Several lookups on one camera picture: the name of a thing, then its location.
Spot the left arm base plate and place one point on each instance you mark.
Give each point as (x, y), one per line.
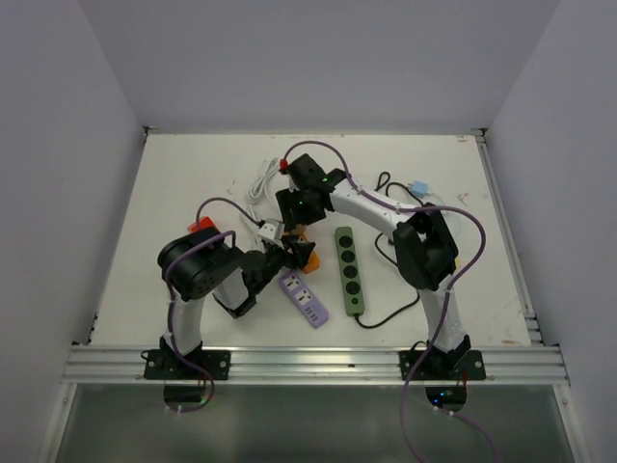
(188, 364)

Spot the purple socket adapter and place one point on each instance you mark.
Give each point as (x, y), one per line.
(303, 299)

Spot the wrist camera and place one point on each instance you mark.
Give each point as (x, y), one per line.
(284, 171)
(271, 230)

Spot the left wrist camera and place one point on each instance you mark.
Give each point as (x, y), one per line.
(271, 230)

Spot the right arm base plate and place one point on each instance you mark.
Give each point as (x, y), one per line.
(437, 368)

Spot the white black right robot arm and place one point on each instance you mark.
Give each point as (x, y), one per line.
(424, 247)

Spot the green power strip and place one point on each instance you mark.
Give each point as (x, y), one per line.
(349, 272)

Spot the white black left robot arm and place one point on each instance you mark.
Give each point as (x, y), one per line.
(208, 261)

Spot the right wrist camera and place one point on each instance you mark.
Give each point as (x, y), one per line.
(284, 171)

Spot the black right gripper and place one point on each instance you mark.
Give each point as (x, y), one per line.
(285, 202)

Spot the red cube socket adapter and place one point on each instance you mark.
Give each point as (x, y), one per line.
(202, 224)

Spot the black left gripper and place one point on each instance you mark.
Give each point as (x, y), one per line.
(299, 254)

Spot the blue charger plug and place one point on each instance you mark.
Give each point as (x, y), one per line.
(418, 188)

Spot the aluminium rail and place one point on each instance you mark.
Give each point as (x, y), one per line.
(535, 366)

